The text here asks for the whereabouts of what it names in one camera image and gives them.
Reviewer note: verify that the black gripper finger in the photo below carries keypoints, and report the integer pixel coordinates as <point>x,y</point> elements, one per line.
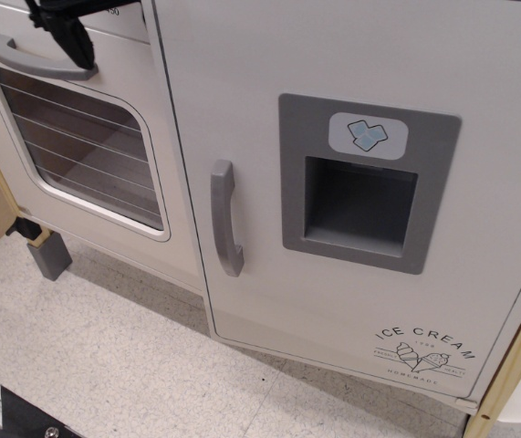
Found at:
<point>61,19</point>

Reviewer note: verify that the grey fridge door handle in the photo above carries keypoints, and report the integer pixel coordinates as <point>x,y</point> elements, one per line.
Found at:
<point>222,186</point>

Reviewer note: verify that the white toy fridge door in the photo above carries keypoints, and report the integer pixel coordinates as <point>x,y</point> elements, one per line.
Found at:
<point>442,332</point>

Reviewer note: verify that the white toy oven door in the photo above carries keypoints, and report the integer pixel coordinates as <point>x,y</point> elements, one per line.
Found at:
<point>99,159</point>

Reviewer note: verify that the grey kitchen leg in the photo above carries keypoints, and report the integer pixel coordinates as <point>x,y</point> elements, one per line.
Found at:
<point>52,257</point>

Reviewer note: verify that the grey ice dispenser panel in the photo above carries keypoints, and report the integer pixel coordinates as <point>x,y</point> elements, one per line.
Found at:
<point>361,182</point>

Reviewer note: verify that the grey oven door handle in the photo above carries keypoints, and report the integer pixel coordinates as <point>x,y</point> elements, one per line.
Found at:
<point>39,66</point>

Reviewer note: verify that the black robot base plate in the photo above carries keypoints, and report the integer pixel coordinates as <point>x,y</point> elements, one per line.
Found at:
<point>24,419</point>

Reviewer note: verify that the wooden kitchen side post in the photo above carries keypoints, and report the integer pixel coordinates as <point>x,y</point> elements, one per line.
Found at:
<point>500,390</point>

